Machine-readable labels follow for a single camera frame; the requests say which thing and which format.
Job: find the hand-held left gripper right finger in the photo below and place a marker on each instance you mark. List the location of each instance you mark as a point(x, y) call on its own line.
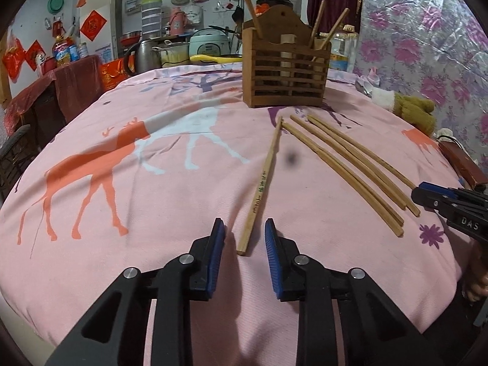
point(272, 259)

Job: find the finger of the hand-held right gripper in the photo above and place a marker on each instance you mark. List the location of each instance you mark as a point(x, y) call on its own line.
point(432, 197)

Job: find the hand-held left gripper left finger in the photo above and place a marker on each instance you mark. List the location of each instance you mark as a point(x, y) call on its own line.
point(217, 255)

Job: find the brown wooden chopstick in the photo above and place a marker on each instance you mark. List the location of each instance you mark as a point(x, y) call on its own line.
point(251, 13)
point(392, 213)
point(411, 208)
point(337, 24)
point(400, 201)
point(389, 224)
point(317, 21)

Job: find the brown chopstick with green print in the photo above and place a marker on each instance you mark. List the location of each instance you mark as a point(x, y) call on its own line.
point(259, 192)

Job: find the brown wooden chopstick holder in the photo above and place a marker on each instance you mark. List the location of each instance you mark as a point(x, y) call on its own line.
point(286, 68)

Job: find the person's right hand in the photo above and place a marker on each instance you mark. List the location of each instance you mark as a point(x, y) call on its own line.
point(479, 278)

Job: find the brown wooden box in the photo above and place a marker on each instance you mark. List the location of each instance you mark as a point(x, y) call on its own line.
point(461, 160)

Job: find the olive green plush glove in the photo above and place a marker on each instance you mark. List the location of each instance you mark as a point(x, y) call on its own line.
point(415, 113)

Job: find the pink deer print tablecloth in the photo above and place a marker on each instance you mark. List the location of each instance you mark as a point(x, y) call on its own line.
point(152, 198)

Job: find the white fluffy cloth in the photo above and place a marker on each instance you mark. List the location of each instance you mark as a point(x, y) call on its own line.
point(382, 98)

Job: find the metal spoon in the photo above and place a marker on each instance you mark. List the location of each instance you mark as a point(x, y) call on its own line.
point(364, 86)

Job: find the pink floral plastic sheet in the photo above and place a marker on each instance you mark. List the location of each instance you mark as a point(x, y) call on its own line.
point(419, 26)

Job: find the large clear oil bottle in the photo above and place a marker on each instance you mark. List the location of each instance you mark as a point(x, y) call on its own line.
point(341, 51)

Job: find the steel cooking pot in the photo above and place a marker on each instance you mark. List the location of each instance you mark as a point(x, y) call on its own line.
point(175, 53)

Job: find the pale rice cooker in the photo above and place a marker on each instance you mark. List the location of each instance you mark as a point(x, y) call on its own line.
point(209, 45)

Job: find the orange box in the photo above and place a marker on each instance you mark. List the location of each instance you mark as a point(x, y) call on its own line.
point(112, 73)

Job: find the steel kettle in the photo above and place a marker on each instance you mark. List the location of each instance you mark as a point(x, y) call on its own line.
point(146, 55)

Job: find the dark chair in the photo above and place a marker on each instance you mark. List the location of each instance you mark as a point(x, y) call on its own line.
point(15, 152)

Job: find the side table with red cloth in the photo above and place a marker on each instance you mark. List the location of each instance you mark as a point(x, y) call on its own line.
point(57, 91)

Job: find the red basin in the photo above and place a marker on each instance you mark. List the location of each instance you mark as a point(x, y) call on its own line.
point(131, 38)

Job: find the pink thermos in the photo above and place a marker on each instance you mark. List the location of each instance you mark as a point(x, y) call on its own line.
point(177, 22)

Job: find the white refrigerator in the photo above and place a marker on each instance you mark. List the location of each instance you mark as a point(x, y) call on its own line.
point(108, 42)

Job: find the striped stacked food container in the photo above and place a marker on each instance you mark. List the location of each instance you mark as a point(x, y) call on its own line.
point(151, 17)

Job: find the small yellow oil bottle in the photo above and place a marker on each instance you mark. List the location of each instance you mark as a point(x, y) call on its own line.
point(61, 51)

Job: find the red diamond paper decoration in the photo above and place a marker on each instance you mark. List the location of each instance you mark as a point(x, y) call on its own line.
point(92, 26)
point(33, 51)

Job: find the crumpled red hanging decoration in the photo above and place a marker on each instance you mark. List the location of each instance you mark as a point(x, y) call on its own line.
point(13, 59)

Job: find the green round plate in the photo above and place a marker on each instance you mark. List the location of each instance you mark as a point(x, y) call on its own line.
point(56, 3)

